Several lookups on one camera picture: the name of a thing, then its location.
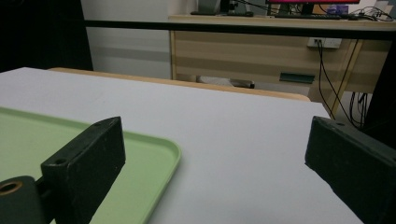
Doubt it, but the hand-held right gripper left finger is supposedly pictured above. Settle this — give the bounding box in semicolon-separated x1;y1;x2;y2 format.
40;116;127;224

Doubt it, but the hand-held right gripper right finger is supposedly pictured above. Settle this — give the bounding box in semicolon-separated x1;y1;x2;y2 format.
304;116;396;224

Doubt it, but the light green plastic tray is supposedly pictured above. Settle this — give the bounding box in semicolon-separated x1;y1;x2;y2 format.
0;106;182;224

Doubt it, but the light wooden desk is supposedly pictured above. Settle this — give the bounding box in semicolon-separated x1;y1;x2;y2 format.
168;14;396;118

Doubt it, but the grey shoe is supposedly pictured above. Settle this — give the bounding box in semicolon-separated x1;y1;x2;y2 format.
195;75;256;90

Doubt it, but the black keyboard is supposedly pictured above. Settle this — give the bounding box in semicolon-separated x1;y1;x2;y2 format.
274;13;343;21

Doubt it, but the computer monitor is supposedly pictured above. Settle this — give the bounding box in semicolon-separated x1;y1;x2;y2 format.
265;0;361;16

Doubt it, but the black horizontal metal bar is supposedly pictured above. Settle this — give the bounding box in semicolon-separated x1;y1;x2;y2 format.
83;20;396;41

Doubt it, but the black power cable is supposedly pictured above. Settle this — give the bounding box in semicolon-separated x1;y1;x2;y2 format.
316;39;362;129

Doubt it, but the white wall power socket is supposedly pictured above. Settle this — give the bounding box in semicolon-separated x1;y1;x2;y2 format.
307;37;343;49

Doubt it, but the tangle of black cables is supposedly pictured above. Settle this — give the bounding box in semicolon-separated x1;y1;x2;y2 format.
348;6;395;22

